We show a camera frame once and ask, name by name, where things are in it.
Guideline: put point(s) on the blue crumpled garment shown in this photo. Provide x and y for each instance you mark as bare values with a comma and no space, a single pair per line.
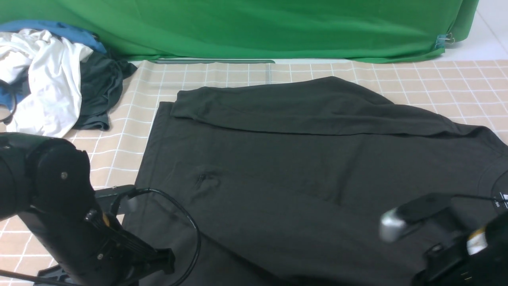
60,29

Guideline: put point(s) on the metal binder clip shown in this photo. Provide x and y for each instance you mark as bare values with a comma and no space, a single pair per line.
444,40

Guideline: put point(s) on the dark gray crumpled garment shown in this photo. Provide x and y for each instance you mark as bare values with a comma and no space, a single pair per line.
101,89

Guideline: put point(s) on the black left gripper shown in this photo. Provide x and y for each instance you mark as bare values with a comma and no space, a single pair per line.
92,249

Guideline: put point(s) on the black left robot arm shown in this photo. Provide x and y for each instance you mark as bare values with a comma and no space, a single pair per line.
45,181

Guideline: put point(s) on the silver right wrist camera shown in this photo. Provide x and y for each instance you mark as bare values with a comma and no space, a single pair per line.
434,211

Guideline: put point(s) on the green backdrop cloth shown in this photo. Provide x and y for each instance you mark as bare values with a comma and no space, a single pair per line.
369,31

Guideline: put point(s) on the dark gray long-sleeved shirt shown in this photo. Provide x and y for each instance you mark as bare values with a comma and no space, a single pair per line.
287,182

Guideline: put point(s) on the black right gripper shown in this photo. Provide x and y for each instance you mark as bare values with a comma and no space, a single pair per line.
454,264

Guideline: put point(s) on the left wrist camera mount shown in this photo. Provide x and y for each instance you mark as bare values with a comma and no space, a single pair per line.
118,200

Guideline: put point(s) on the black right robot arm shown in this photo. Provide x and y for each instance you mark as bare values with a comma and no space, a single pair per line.
495,258

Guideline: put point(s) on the white crumpled garment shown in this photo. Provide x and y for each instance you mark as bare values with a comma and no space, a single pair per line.
53,104

